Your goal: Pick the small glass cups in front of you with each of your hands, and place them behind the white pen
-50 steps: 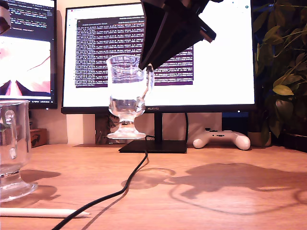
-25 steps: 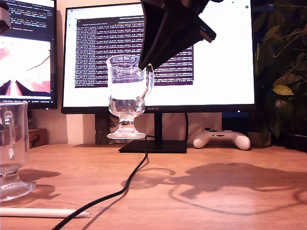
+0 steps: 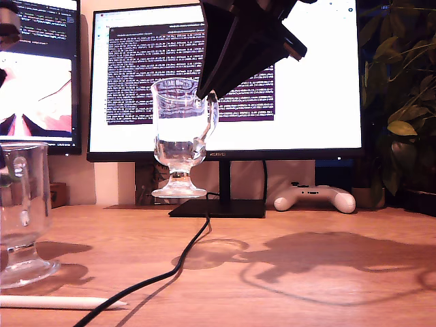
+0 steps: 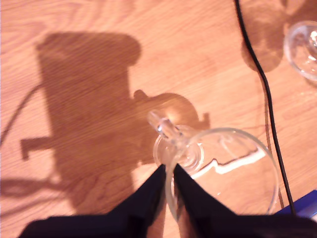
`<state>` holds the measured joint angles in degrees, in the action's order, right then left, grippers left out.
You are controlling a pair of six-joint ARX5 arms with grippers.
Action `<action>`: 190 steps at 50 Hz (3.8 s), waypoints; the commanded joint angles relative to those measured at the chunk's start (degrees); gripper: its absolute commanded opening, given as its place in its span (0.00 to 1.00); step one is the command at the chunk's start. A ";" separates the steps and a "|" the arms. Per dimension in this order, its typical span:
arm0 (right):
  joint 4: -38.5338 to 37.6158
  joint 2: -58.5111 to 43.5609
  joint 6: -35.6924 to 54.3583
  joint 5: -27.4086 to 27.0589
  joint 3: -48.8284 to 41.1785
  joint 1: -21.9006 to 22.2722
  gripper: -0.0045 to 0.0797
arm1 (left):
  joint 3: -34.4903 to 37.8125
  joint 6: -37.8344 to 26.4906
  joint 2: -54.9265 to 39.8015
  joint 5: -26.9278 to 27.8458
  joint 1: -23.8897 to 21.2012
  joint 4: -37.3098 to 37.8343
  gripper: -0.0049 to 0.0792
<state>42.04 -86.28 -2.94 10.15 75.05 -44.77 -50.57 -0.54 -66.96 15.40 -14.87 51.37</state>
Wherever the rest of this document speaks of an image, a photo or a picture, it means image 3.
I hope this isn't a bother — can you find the brown cardboard box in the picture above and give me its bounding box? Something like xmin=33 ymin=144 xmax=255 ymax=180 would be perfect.
xmin=49 ymin=183 xmax=67 ymax=208

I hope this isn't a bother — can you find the grey patterned packet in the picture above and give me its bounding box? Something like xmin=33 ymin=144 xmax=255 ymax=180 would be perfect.
xmin=134 ymin=161 xmax=180 ymax=206

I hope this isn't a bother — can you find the black ASUS monitor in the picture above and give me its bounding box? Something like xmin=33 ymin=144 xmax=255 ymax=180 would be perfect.
xmin=0 ymin=0 xmax=82 ymax=156

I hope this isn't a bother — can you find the thick black table cable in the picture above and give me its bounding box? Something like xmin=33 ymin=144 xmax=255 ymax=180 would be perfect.
xmin=73 ymin=191 xmax=221 ymax=327

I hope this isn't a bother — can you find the small clear glass cup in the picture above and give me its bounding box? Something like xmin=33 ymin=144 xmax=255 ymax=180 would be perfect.
xmin=0 ymin=141 xmax=61 ymax=290
xmin=150 ymin=77 xmax=219 ymax=200

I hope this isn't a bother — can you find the green leafy plant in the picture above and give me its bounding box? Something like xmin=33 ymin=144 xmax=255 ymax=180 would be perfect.
xmin=359 ymin=0 xmax=436 ymax=205

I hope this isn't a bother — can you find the dark low planter box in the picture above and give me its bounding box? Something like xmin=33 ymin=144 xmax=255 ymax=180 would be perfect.
xmin=386 ymin=189 xmax=436 ymax=219

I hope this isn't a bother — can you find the pale plant pot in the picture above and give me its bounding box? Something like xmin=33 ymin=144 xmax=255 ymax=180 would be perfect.
xmin=350 ymin=186 xmax=386 ymax=209

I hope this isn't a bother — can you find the white game controller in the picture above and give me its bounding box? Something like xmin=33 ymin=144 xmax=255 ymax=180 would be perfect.
xmin=273 ymin=182 xmax=357 ymax=215

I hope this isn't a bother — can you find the black Huawei monitor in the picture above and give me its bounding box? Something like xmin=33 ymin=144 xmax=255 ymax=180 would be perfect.
xmin=87 ymin=3 xmax=364 ymax=219

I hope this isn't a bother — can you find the white pen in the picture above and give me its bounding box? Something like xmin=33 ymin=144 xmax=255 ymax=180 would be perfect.
xmin=0 ymin=295 xmax=129 ymax=311

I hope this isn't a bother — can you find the dark blue box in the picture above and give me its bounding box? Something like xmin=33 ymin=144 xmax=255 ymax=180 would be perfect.
xmin=313 ymin=159 xmax=354 ymax=188

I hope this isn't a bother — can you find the hanging black cable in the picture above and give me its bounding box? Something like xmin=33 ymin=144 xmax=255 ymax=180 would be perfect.
xmin=261 ymin=159 xmax=269 ymax=202

